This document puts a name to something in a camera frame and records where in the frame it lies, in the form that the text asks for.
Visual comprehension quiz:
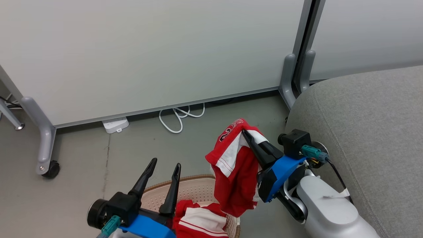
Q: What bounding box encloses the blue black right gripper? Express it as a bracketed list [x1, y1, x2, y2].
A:
[242, 130, 307, 203]

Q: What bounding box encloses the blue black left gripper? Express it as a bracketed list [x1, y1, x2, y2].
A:
[119, 158, 182, 238]

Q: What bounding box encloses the red garment with white lining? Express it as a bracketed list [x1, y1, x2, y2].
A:
[205, 118, 270, 218]

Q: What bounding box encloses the red white striped garment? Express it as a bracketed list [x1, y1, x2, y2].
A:
[172, 199, 230, 238]

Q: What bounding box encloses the cream perforated laundry basket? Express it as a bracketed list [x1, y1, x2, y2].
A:
[140, 174, 241, 238]

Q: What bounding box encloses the short grey partition leg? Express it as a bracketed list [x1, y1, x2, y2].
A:
[299, 50, 316, 94]
[279, 54, 298, 109]

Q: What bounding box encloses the white power strip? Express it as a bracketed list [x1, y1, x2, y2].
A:
[102, 116, 129, 134]

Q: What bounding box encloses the grey fabric sofa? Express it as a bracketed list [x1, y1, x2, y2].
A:
[284, 65, 423, 238]

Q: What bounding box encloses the black caster wheel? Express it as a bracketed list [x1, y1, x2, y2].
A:
[41, 160, 60, 179]

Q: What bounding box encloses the grey partition leg with caster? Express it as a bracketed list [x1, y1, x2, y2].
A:
[20, 97, 57, 176]

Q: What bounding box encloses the wide frosted partition panel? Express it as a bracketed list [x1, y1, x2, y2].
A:
[0, 0, 313, 129]

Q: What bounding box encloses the narrow frosted partition panel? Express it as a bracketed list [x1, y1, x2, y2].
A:
[309, 0, 423, 82]

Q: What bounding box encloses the slanted grey metal pole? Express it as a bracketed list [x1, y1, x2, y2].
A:
[0, 99, 25, 130]

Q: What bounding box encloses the black cable with teal plug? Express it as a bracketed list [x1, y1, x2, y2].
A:
[97, 215, 122, 238]
[301, 145, 354, 205]

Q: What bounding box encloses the white coiled power cable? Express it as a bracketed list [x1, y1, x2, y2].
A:
[159, 103, 206, 134]

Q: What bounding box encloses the bundle of thin floor cables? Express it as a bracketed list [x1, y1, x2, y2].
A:
[0, 94, 23, 110]

